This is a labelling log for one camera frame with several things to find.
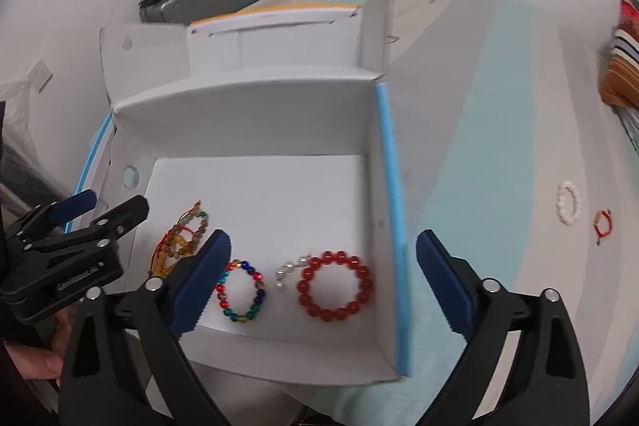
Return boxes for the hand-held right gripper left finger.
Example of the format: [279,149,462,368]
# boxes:
[59,229,233,426]

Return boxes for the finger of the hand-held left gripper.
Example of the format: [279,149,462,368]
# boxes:
[15,189,98,240]
[65,195,151,253]

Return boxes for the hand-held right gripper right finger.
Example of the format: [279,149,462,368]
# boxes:
[416,229,592,426]

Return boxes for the yellow bead bracelet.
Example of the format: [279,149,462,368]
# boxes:
[150,229,198,279]

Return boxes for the red cord bracelet gold tag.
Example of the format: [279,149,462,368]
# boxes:
[150,200,205,274]

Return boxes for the multicoloured glass bead bracelet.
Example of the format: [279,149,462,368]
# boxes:
[214,259,268,324]

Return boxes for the green bead bracelet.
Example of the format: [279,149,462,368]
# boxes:
[170,205,210,257]

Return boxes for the pearl bracelet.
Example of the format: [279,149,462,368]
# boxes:
[274,256,313,294]

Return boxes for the red bead bracelet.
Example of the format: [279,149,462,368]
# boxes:
[297,250,374,323]

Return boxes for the white and blue cardboard box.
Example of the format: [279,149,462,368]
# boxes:
[75,0,415,387]

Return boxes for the person's left hand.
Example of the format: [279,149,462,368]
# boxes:
[5,306,75,382]

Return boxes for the clear plastic bag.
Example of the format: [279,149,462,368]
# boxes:
[0,79,75,207]

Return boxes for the white wall socket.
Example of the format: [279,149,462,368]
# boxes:
[27,61,54,93]

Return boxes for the white bead bracelet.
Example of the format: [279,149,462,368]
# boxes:
[556,180,584,226]

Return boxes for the small red cord bracelet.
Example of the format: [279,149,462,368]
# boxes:
[594,209,614,246]

